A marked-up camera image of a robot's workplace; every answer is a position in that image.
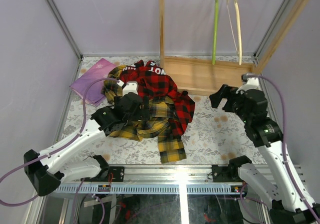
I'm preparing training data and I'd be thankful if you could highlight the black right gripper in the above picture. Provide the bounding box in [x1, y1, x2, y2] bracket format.
[209, 84, 251, 123]

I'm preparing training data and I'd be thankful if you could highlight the aluminium mounting rail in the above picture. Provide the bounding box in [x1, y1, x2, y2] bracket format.
[37, 163, 306, 195]

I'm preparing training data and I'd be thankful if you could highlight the purple folded cloth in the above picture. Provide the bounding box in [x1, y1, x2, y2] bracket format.
[70, 58, 116, 107]

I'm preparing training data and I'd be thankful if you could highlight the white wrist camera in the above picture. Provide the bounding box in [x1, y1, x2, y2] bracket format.
[117, 80, 139, 96]
[238, 73, 260, 92]

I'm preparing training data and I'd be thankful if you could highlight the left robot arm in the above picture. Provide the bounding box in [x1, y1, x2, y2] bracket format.
[23, 92, 150, 197]

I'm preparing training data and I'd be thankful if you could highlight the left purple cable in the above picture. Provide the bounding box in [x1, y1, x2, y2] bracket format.
[0, 77, 121, 207]

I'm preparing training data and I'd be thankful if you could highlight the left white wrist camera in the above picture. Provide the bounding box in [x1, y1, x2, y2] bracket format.
[117, 80, 139, 96]

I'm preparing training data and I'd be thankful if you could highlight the yellow plaid shirt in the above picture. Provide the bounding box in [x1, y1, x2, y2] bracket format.
[102, 65, 187, 164]

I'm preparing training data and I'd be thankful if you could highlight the wooden clothes rack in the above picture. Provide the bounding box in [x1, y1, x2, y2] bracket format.
[158, 0, 309, 95]

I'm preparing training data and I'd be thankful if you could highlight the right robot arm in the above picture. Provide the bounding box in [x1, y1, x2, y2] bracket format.
[209, 84, 320, 224]

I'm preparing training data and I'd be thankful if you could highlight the green clothes hanger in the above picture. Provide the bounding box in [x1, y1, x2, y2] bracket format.
[211, 0, 219, 65]

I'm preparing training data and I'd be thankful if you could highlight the cream clothes hanger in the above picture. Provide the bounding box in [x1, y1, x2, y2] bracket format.
[225, 0, 243, 66]

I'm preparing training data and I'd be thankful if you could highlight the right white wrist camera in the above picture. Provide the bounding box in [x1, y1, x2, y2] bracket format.
[238, 73, 260, 92]

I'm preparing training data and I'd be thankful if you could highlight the red black plaid shirt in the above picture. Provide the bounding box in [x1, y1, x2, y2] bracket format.
[119, 60, 196, 137]

